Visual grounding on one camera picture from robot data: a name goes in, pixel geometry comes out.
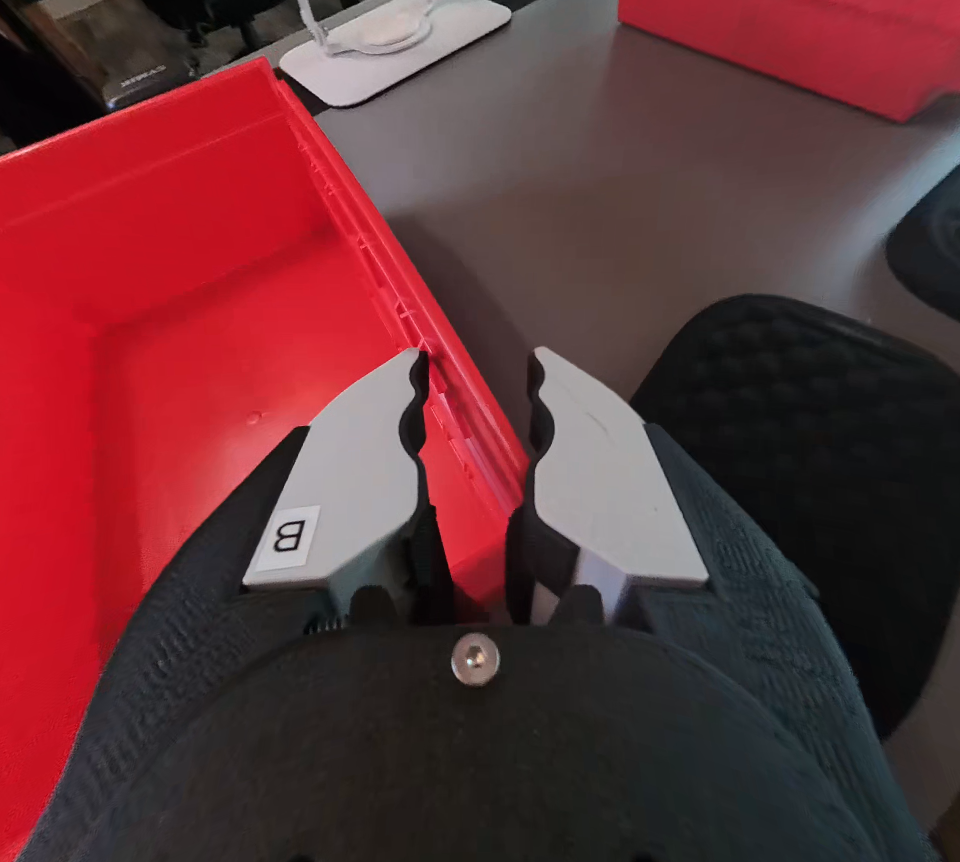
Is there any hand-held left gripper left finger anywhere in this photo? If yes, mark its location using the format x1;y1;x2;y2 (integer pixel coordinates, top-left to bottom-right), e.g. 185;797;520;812
242;348;455;627

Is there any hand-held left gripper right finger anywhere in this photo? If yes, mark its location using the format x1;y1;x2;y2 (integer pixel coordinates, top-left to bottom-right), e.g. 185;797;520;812
506;346;711;627

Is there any black honeycomb wrist rest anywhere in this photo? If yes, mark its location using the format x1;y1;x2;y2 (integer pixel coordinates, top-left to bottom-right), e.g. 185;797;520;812
630;294;960;739
885;164;960;322

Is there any white stand with clear legs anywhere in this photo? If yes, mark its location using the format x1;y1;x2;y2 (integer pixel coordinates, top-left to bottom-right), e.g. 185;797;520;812
262;0;513;107

